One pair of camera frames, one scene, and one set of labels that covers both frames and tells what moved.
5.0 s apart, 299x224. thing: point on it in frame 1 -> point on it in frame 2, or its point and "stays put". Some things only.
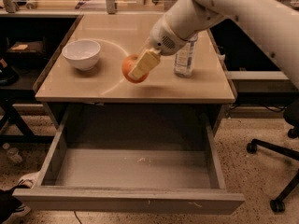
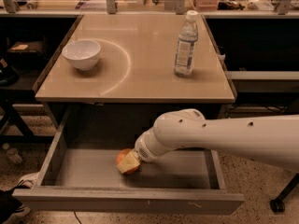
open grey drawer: (133, 161) stays put
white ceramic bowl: (83, 54) stays put
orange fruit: (128, 64) -> (121, 154)
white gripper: (163, 42) -> (142, 148)
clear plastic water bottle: (184, 60) stays put
